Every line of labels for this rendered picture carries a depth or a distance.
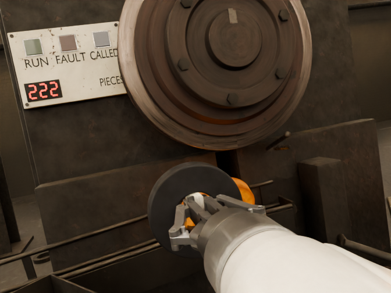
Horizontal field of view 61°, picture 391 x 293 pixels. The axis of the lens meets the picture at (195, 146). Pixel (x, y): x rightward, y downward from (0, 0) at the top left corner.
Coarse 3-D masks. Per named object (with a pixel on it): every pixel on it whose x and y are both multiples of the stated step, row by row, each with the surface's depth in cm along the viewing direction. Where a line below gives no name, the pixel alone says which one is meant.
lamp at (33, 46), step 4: (24, 40) 79; (28, 40) 79; (32, 40) 79; (36, 40) 79; (24, 44) 79; (28, 44) 79; (32, 44) 79; (36, 44) 79; (40, 44) 80; (28, 48) 79; (32, 48) 79; (36, 48) 79; (40, 48) 80; (28, 52) 79; (32, 52) 79; (36, 52) 80; (40, 52) 80
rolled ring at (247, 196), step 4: (236, 180) 76; (240, 180) 78; (240, 184) 76; (244, 184) 77; (240, 188) 75; (244, 188) 76; (248, 188) 77; (200, 192) 73; (244, 192) 76; (248, 192) 77; (244, 196) 77; (248, 196) 78; (252, 196) 78; (244, 200) 78; (248, 200) 79; (252, 200) 79; (252, 204) 80; (188, 220) 76; (188, 224) 77; (192, 224) 78
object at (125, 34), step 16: (128, 0) 72; (128, 16) 72; (304, 16) 82; (128, 32) 72; (304, 32) 82; (128, 48) 72; (304, 48) 82; (128, 64) 72; (304, 64) 82; (128, 80) 73; (304, 80) 83; (144, 96) 74; (144, 112) 74; (160, 112) 75; (288, 112) 82; (160, 128) 75; (176, 128) 76; (256, 128) 80; (272, 128) 81; (192, 144) 77; (208, 144) 78; (224, 144) 79; (240, 144) 80
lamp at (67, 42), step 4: (60, 36) 81; (64, 36) 81; (68, 36) 81; (72, 36) 81; (60, 40) 81; (64, 40) 81; (68, 40) 81; (72, 40) 81; (64, 44) 81; (68, 44) 81; (72, 44) 81; (64, 48) 81; (68, 48) 81; (72, 48) 81; (76, 48) 82
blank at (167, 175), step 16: (176, 176) 51; (192, 176) 52; (208, 176) 52; (224, 176) 53; (160, 192) 51; (176, 192) 52; (192, 192) 52; (208, 192) 53; (224, 192) 53; (240, 192) 54; (160, 208) 51; (160, 224) 52; (160, 240) 52; (192, 256) 53
